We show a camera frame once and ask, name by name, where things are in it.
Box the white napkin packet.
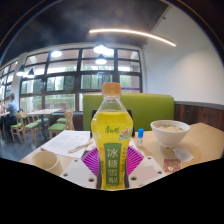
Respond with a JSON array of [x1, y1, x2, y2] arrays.
[[172, 146, 195, 164]]

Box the light wooden dining table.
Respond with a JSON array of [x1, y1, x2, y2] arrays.
[[27, 108, 63, 141]]

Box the small blue-capped white bottle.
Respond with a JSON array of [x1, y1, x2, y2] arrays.
[[136, 128, 145, 148]]

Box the wooden chairs with green seats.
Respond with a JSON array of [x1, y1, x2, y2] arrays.
[[9, 109, 75, 144]]

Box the person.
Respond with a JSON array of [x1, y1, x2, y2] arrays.
[[3, 92, 20, 141]]

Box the black-framed window wall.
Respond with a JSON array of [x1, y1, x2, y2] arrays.
[[0, 47, 144, 113]]

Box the green upholstered bench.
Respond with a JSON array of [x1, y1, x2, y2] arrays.
[[82, 92, 175, 133]]

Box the yellow drink bottle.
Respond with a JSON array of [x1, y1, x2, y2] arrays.
[[90, 82, 134, 190]]

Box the red square packet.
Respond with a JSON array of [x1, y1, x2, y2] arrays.
[[162, 158, 183, 173]]

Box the white ceramic bowl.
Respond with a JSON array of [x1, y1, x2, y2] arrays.
[[150, 119, 191, 149]]

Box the curved ceiling light strip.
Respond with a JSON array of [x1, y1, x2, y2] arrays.
[[88, 28, 177, 48]]

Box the paper-wrapped chopsticks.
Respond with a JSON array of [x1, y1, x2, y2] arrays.
[[68, 138, 94, 154]]

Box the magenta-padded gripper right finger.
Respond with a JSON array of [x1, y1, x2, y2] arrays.
[[125, 145, 168, 189]]

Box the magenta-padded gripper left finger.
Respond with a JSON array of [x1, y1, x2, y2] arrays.
[[59, 147, 100, 190]]

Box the white printed paper sheets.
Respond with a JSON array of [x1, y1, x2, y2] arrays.
[[40, 129, 93, 159]]

